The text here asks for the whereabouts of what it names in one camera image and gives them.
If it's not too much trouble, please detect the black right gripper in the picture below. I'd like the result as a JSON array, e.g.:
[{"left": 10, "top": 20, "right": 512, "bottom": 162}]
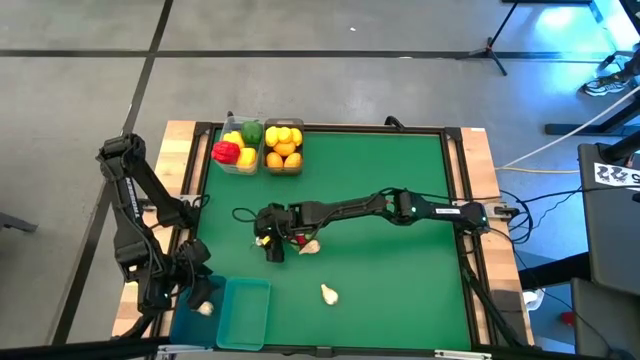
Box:
[{"left": 254, "top": 202, "right": 309, "bottom": 264}]

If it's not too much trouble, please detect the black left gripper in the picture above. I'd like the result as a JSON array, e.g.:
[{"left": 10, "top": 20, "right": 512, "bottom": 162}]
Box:
[{"left": 167, "top": 239, "right": 214, "bottom": 311}]

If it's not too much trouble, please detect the clear container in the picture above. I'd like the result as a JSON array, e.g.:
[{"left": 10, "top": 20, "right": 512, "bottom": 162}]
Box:
[{"left": 262, "top": 117, "right": 306, "bottom": 176}]

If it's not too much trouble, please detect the yellow bell pepper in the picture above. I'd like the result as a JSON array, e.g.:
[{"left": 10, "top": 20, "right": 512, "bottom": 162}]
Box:
[
  {"left": 235, "top": 147, "right": 259, "bottom": 169},
  {"left": 222, "top": 130, "right": 246, "bottom": 150}
]

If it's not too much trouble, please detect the red bell pepper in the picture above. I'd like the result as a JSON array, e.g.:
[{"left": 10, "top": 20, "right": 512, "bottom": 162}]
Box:
[{"left": 211, "top": 140, "right": 242, "bottom": 166}]

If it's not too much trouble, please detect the green bell pepper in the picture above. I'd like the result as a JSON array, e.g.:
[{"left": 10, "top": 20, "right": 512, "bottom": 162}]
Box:
[{"left": 241, "top": 120, "right": 264, "bottom": 146}]

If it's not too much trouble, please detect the clear plastic basket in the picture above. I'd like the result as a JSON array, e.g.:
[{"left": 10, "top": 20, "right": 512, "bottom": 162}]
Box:
[{"left": 215, "top": 115, "right": 265, "bottom": 176}]

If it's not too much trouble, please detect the blue plastic basket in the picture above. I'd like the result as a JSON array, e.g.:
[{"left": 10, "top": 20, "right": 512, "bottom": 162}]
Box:
[{"left": 169, "top": 273, "right": 227, "bottom": 347}]

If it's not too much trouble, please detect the teal plastic basket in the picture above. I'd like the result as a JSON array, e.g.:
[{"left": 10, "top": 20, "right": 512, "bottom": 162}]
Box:
[{"left": 216, "top": 277, "right": 272, "bottom": 351}]

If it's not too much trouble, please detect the black crossbar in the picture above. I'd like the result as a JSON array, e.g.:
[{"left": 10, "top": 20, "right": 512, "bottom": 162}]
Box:
[{"left": 0, "top": 336, "right": 640, "bottom": 360}]

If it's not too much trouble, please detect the green table mat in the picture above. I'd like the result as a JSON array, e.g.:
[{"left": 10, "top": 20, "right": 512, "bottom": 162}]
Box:
[{"left": 188, "top": 130, "right": 473, "bottom": 350}]

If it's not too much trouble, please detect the grey chair leg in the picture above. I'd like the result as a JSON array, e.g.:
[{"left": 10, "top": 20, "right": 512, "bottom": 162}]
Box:
[{"left": 0, "top": 211, "right": 39, "bottom": 235}]

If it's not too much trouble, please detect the small white object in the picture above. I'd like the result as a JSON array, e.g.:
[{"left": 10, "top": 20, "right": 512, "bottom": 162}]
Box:
[{"left": 521, "top": 288, "right": 546, "bottom": 310}]

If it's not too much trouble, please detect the dark beam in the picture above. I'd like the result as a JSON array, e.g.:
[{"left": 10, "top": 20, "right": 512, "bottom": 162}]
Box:
[{"left": 517, "top": 251, "right": 592, "bottom": 291}]

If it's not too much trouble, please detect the black tripod stand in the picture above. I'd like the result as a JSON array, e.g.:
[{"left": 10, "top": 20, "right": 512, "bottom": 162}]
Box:
[{"left": 454, "top": 0, "right": 522, "bottom": 78}]

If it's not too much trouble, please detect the black desk foot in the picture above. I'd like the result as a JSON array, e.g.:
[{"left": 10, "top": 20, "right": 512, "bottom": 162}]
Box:
[{"left": 543, "top": 92, "right": 640, "bottom": 137}]

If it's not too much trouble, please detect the grey box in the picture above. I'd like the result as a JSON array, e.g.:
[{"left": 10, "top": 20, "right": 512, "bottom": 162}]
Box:
[{"left": 569, "top": 277, "right": 640, "bottom": 360}]

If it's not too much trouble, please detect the white printed label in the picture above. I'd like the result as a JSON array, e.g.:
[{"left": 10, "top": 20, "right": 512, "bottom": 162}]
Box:
[{"left": 593, "top": 161, "right": 640, "bottom": 188}]

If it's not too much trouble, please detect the person's shoe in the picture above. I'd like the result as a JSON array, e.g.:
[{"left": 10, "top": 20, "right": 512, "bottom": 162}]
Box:
[{"left": 579, "top": 74, "right": 629, "bottom": 98}]

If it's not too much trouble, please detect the black pole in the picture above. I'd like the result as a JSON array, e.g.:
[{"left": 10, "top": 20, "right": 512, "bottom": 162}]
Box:
[{"left": 597, "top": 128, "right": 640, "bottom": 164}]

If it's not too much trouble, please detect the person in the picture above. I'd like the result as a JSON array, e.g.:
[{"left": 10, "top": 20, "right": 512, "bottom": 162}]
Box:
[{"left": 607, "top": 42, "right": 640, "bottom": 85}]

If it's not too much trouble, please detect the silver metal bracket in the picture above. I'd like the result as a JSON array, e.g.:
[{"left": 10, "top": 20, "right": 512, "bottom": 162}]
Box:
[
  {"left": 433, "top": 349, "right": 494, "bottom": 360},
  {"left": 156, "top": 343, "right": 202, "bottom": 360}
]

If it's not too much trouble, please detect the black cable conduit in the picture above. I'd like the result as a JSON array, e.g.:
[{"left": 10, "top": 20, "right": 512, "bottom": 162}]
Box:
[
  {"left": 117, "top": 314, "right": 156, "bottom": 341},
  {"left": 459, "top": 249, "right": 526, "bottom": 349}
]

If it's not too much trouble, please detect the black table frame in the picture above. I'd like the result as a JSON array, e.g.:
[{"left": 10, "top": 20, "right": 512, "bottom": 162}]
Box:
[{"left": 149, "top": 119, "right": 536, "bottom": 359}]

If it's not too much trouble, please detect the yellow cable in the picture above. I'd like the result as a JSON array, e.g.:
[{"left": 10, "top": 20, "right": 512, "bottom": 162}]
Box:
[{"left": 494, "top": 166, "right": 580, "bottom": 175}]

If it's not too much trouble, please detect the white cable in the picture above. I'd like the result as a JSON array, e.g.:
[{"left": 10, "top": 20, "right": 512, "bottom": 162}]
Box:
[{"left": 502, "top": 89, "right": 640, "bottom": 170}]

